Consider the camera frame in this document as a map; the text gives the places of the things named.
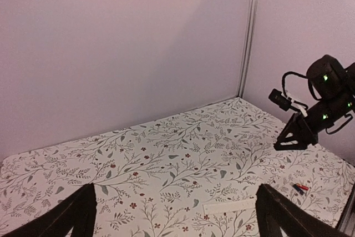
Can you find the floral patterned table mat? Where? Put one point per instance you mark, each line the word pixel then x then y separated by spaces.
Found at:
pixel 153 179

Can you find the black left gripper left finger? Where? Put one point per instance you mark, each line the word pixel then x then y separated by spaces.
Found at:
pixel 76 215

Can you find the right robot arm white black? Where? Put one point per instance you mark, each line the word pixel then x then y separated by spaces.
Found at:
pixel 332 86

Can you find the white remote battery cover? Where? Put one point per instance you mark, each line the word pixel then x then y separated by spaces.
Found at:
pixel 227 207

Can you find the right aluminium corner post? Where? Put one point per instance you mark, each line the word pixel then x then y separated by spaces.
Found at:
pixel 247 48

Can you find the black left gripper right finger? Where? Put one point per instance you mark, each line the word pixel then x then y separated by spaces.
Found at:
pixel 276 214

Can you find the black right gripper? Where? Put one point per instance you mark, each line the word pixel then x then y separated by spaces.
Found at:
pixel 296 135

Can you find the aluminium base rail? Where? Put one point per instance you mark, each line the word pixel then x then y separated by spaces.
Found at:
pixel 346 222

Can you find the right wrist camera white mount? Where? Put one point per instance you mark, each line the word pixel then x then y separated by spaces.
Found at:
pixel 287 103

